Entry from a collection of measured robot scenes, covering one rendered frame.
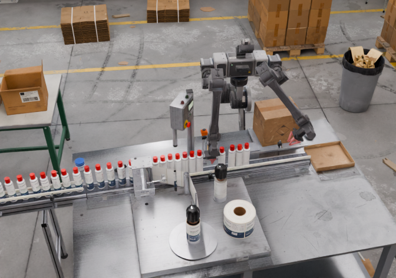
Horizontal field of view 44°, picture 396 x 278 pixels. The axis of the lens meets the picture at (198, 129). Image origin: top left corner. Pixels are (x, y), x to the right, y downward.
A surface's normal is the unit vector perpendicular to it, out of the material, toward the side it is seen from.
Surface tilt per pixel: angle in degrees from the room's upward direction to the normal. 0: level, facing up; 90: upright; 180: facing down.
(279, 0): 90
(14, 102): 90
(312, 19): 90
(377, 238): 0
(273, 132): 90
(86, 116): 0
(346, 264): 0
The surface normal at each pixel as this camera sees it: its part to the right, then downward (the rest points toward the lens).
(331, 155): 0.00, -0.78
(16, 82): 0.16, 0.61
